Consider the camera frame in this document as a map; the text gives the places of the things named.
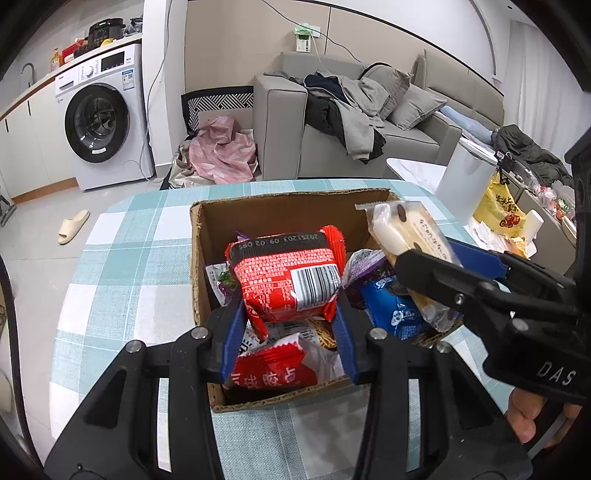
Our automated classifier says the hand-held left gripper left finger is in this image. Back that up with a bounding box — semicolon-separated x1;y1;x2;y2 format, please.
44;302;245;480

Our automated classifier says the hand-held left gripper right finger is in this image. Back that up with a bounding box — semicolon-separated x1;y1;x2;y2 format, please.
333;302;534;480

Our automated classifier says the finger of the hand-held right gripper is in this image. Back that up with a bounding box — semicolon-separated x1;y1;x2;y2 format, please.
448;237;578;302
394;249;514;324

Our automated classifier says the large white red snack packet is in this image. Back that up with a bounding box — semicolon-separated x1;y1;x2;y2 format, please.
228;335;345;392

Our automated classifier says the small white red snack packet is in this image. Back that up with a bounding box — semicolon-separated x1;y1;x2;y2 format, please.
245;318;338;354

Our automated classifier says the blue cookie packet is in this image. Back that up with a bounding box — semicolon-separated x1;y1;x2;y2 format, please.
360;276;437;342

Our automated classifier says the clear cream bread packet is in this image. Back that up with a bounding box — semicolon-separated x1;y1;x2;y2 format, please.
355;200;465;334

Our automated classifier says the red black noodle packet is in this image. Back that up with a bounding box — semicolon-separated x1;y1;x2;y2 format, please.
225;225;347;324

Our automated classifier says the brown cardboard box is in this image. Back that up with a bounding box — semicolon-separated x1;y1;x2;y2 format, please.
189;188;462;414

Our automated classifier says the person's right hand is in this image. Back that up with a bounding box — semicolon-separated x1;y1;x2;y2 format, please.
505;388;585;444

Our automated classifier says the yellow plastic bag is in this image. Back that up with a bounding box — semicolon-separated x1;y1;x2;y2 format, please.
473;171;529;238

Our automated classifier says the white paper roll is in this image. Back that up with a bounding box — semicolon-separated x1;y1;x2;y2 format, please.
522;209;546;245

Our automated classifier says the white cylindrical bin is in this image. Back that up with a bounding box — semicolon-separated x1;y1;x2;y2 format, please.
435;138;499;222

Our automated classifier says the white side table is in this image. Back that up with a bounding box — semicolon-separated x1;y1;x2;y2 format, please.
385;157;578;259

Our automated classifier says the dark green jacket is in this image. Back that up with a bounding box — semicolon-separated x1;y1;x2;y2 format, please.
492;124;573;178

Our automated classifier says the green white checked tablecloth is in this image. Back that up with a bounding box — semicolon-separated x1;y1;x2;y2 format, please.
55;178;513;480

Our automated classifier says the light blue blanket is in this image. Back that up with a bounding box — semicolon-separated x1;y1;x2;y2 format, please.
441;105;495;146

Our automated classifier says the grey pillow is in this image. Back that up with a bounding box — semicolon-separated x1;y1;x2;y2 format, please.
362;64;413;121
388;85;448;131

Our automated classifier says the pile of grey dark clothes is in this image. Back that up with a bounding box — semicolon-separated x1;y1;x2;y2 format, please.
302;71;389;164

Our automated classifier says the pink plastic bag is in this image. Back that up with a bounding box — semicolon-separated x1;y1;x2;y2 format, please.
188;115;257;185

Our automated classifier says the beige slipper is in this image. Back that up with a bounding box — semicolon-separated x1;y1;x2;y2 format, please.
58;209;90;245

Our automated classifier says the grey sofa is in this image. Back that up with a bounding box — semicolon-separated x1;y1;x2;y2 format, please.
253;48;505;181

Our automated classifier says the black white patterned basket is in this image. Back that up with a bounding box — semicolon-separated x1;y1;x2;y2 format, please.
181;86;256;137

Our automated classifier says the white washing machine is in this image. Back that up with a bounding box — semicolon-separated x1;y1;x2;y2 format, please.
54;42;155;192

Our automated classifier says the white kitchen base cabinet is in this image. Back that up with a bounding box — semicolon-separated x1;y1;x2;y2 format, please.
0;74;84;201

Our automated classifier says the black pressure cooker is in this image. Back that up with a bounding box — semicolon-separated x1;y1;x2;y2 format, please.
88;17;125;47

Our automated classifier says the thin dark cable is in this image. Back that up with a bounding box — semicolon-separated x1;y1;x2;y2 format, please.
277;0;370;70

